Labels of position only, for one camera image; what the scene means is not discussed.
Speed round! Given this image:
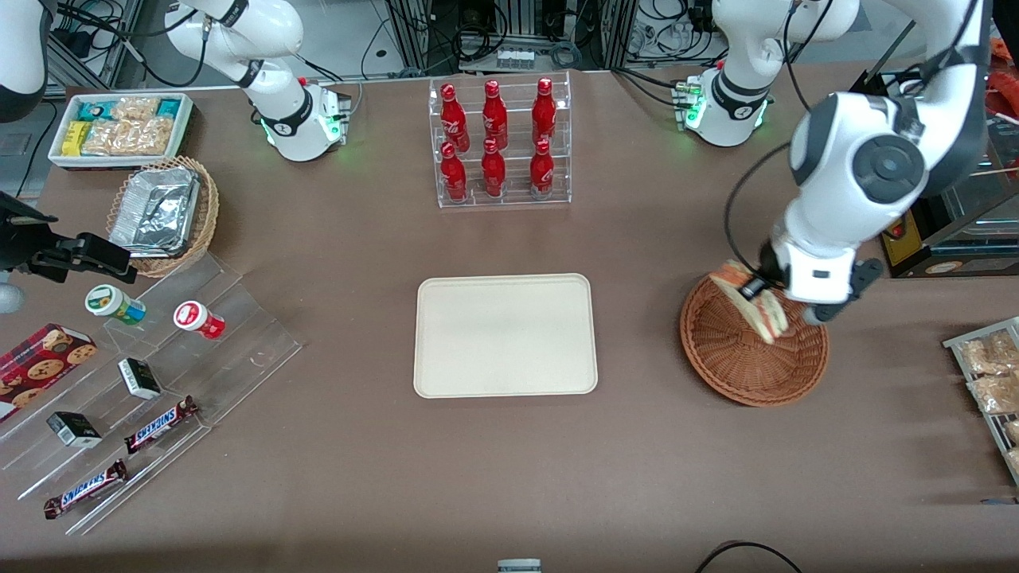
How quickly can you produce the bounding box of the light wicker basket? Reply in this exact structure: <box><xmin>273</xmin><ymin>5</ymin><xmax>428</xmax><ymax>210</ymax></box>
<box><xmin>106</xmin><ymin>156</ymin><xmax>220</xmax><ymax>279</ymax></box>

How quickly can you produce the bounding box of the green sunflower lid jar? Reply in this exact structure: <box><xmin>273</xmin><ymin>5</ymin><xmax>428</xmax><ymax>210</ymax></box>
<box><xmin>85</xmin><ymin>284</ymin><xmax>147</xmax><ymax>325</ymax></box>

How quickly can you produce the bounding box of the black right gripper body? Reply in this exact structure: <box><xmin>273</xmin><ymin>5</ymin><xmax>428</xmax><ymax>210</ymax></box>
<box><xmin>0</xmin><ymin>193</ymin><xmax>87</xmax><ymax>281</ymax></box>

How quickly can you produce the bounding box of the triangular layered sandwich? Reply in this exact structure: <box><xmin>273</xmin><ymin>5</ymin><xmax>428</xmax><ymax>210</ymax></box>
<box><xmin>711</xmin><ymin>259</ymin><xmax>791</xmax><ymax>345</ymax></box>

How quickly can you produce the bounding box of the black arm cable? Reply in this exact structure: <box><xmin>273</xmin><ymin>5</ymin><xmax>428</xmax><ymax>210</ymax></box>
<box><xmin>723</xmin><ymin>142</ymin><xmax>797</xmax><ymax>279</ymax></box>

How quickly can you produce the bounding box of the black table cable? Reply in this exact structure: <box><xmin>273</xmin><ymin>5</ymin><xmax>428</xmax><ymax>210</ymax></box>
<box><xmin>695</xmin><ymin>540</ymin><xmax>802</xmax><ymax>573</ymax></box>

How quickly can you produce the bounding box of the black glass display case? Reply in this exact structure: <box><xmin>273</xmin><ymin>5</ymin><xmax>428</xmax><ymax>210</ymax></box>
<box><xmin>850</xmin><ymin>68</ymin><xmax>1019</xmax><ymax>279</ymax></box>

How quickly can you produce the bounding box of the silver foil wrapped pack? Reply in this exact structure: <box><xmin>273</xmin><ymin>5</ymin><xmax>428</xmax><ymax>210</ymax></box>
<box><xmin>109</xmin><ymin>166</ymin><xmax>201</xmax><ymax>259</ymax></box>

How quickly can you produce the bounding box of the Snickers chocolate bar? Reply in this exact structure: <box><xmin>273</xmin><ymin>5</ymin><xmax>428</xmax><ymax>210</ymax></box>
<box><xmin>44</xmin><ymin>459</ymin><xmax>129</xmax><ymax>520</ymax></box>
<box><xmin>124</xmin><ymin>396</ymin><xmax>200</xmax><ymax>455</ymax></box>

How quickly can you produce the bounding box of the small dark green box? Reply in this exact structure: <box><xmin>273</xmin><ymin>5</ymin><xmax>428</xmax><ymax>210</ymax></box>
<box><xmin>46</xmin><ymin>411</ymin><xmax>103</xmax><ymax>449</ymax></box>
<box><xmin>117</xmin><ymin>357</ymin><xmax>162</xmax><ymax>400</ymax></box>

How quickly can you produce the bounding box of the clear bag of biscuits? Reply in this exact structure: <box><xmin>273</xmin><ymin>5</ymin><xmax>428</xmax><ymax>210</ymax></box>
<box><xmin>959</xmin><ymin>333</ymin><xmax>1019</xmax><ymax>376</ymax></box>
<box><xmin>967</xmin><ymin>374</ymin><xmax>1019</xmax><ymax>415</ymax></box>

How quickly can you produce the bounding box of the red tartan cookie box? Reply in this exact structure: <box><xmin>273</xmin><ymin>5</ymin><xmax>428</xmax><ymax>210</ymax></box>
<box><xmin>0</xmin><ymin>322</ymin><xmax>98</xmax><ymax>423</ymax></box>

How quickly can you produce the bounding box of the cream rectangular tray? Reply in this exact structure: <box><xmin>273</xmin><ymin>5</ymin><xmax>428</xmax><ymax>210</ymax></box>
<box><xmin>413</xmin><ymin>273</ymin><xmax>599</xmax><ymax>399</ymax></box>

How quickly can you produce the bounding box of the clear acrylic bottle rack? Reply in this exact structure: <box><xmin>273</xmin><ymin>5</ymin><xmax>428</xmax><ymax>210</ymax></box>
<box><xmin>428</xmin><ymin>70</ymin><xmax>572</xmax><ymax>209</ymax></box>

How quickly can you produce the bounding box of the tray of wrapped pastries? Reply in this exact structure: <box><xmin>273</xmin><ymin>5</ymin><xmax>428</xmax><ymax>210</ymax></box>
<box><xmin>943</xmin><ymin>317</ymin><xmax>1019</xmax><ymax>486</ymax></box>

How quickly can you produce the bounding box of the white snack bin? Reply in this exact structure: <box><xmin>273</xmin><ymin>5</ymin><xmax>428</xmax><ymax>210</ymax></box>
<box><xmin>48</xmin><ymin>92</ymin><xmax>196</xmax><ymax>172</ymax></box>

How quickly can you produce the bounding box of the red cola bottle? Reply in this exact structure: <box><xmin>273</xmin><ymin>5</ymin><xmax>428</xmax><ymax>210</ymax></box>
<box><xmin>481</xmin><ymin>138</ymin><xmax>508</xmax><ymax>199</ymax></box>
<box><xmin>440</xmin><ymin>142</ymin><xmax>469</xmax><ymax>203</ymax></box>
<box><xmin>482</xmin><ymin>79</ymin><xmax>510</xmax><ymax>150</ymax></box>
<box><xmin>532</xmin><ymin>77</ymin><xmax>558</xmax><ymax>148</ymax></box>
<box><xmin>529</xmin><ymin>138</ymin><xmax>556</xmax><ymax>197</ymax></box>
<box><xmin>439</xmin><ymin>82</ymin><xmax>471</xmax><ymax>154</ymax></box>

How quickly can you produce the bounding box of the brown round wicker basket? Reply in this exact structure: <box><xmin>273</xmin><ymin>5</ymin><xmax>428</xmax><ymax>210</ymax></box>
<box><xmin>679</xmin><ymin>271</ymin><xmax>830</xmax><ymax>408</ymax></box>

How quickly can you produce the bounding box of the red lid snack jar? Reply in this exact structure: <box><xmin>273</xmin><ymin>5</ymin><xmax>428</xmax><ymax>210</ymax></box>
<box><xmin>174</xmin><ymin>300</ymin><xmax>226</xmax><ymax>341</ymax></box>

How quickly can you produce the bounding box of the clear cracker bag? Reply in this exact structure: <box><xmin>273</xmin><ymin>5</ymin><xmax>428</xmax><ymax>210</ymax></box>
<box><xmin>111</xmin><ymin>97</ymin><xmax>160</xmax><ymax>122</ymax></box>
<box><xmin>84</xmin><ymin>118</ymin><xmax>178</xmax><ymax>157</ymax></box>

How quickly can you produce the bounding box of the clear acrylic stepped stand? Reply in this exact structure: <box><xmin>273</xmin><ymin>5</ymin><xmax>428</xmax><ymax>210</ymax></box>
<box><xmin>0</xmin><ymin>251</ymin><xmax>304</xmax><ymax>536</ymax></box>

